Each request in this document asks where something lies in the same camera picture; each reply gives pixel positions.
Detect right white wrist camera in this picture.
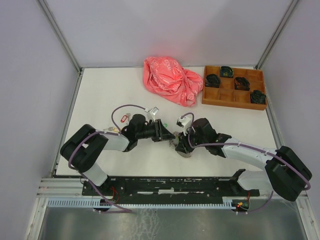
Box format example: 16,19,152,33
176,116,193,136

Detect dark roll right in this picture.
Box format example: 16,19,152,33
250,90,266,105

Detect red tag key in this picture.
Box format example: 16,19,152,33
120,113,131,125

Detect pink crumpled cloth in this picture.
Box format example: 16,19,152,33
142,56,204,107

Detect dark roll left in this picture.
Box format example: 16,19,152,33
205,73,221,88

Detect dark roll centre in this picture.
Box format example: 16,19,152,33
234,76,250,91

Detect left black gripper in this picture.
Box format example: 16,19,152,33
136,119,176,142

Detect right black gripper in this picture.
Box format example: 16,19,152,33
174,127,207,155

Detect white slotted cable duct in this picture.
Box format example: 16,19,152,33
46,196,251,208

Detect aluminium frame rail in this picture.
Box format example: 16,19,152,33
36,178,83,198

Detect keyring with yellow blue tags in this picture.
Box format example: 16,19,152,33
169,131,194,158

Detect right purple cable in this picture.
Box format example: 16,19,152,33
179,112,312,216

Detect dark roll top middle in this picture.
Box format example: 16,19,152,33
220,66,234,78

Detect wooden compartment tray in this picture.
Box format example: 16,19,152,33
201,65,268,111

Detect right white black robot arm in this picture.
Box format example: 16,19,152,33
175,116,312,202

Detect yellow tag key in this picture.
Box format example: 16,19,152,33
103,126,120,133

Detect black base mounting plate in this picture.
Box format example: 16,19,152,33
97,169,260,204

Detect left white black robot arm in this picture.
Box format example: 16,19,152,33
60,114,176,195

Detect dark roll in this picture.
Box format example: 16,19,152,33
234,76,250,91
220,66,234,78
250,90,266,105
205,73,221,88

